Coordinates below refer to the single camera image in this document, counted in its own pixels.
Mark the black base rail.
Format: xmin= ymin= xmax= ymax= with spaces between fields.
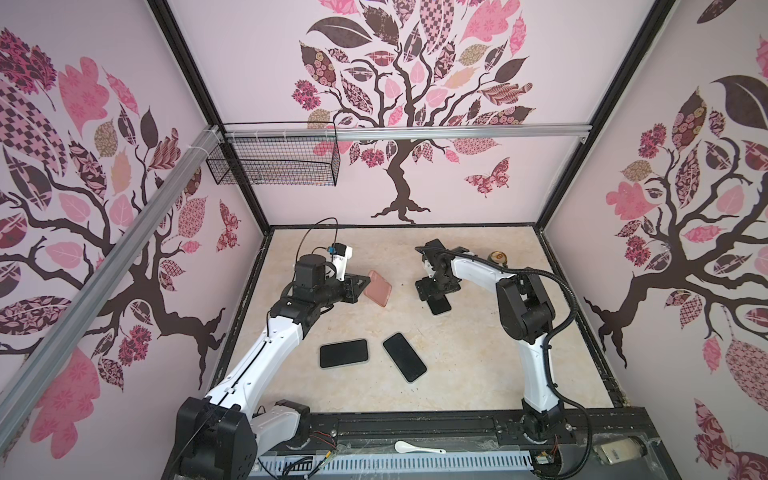
xmin=161 ymin=409 xmax=682 ymax=480

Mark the black wire basket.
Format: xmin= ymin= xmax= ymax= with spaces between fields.
xmin=206 ymin=120 xmax=341 ymax=187

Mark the green beverage can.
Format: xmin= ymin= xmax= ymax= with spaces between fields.
xmin=487 ymin=251 xmax=508 ymax=268

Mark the pink phone case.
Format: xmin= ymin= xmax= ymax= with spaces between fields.
xmin=364 ymin=270 xmax=392 ymax=308

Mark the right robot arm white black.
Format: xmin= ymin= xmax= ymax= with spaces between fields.
xmin=415 ymin=239 xmax=565 ymax=443

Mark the black smartphone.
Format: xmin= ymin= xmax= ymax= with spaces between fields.
xmin=426 ymin=295 xmax=452 ymax=316

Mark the aluminium bar back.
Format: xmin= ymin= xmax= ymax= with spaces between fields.
xmin=225 ymin=123 xmax=592 ymax=141

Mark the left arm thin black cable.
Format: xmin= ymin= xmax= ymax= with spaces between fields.
xmin=296 ymin=217 xmax=340 ymax=256

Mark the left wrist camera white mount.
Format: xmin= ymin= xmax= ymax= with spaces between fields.
xmin=328 ymin=242 xmax=353 ymax=281

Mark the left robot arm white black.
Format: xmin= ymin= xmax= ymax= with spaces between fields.
xmin=162 ymin=243 xmax=370 ymax=479

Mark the aluminium bar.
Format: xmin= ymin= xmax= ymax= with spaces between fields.
xmin=1 ymin=125 xmax=221 ymax=449
xmin=225 ymin=123 xmax=592 ymax=141

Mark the white slotted cable duct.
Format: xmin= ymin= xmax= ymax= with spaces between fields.
xmin=249 ymin=451 xmax=533 ymax=479

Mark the aluminium bar left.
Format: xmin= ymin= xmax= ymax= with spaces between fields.
xmin=1 ymin=125 xmax=221 ymax=449

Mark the black phone white case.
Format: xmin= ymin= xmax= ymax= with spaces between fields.
xmin=319 ymin=339 xmax=369 ymax=369

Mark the white plastic spoon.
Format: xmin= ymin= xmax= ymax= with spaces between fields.
xmin=394 ymin=440 xmax=447 ymax=455

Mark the grey box on base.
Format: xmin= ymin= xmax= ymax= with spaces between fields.
xmin=592 ymin=436 xmax=648 ymax=466

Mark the black phone clear case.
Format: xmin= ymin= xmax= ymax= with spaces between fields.
xmin=383 ymin=333 xmax=427 ymax=383

